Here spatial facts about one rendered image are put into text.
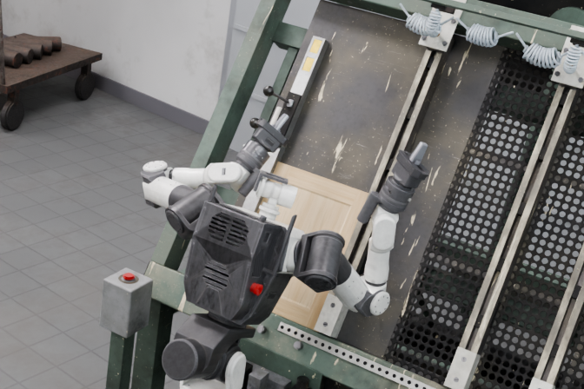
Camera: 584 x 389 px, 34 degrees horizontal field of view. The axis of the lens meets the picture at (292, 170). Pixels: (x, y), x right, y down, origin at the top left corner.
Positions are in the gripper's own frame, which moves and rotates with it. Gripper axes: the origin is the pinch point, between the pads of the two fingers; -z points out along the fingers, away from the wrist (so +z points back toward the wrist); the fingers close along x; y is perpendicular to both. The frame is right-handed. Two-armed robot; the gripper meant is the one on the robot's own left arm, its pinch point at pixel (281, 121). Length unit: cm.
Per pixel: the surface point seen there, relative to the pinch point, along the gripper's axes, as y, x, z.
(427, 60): 5, 24, -47
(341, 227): -0.4, 39.1, 12.9
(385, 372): 27, 70, 42
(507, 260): 41, 72, -7
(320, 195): -8.7, 29.1, 8.6
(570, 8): -8, 60, -103
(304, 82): -23.4, 3.5, -20.2
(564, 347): 59, 94, 5
